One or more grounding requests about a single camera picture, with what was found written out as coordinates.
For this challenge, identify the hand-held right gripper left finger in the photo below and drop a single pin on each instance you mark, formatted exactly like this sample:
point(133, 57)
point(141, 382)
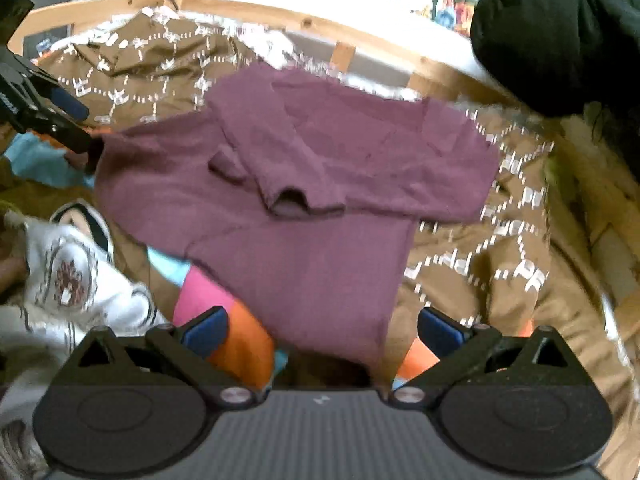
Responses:
point(206, 334)

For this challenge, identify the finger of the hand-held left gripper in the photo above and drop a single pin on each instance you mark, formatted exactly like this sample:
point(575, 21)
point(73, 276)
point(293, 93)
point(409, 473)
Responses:
point(67, 102)
point(62, 132)

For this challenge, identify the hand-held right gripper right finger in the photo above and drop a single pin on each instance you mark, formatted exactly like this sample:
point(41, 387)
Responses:
point(439, 332)

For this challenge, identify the maroon shirt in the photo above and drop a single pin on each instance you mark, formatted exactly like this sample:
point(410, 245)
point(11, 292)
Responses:
point(320, 200)

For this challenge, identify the pink and orange garment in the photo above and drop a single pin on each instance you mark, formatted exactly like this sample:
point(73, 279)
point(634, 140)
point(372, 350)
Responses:
point(220, 300)

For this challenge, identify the brown printed blanket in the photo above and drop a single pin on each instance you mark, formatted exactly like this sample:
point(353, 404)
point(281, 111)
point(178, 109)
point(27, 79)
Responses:
point(480, 255)

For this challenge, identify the white printed garment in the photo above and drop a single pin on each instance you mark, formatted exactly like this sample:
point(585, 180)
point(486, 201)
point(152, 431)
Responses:
point(65, 275)

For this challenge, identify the wooden bed headboard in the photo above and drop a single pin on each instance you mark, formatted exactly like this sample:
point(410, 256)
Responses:
point(350, 55)

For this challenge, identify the black cloth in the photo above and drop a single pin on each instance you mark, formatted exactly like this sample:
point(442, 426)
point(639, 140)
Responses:
point(555, 35)

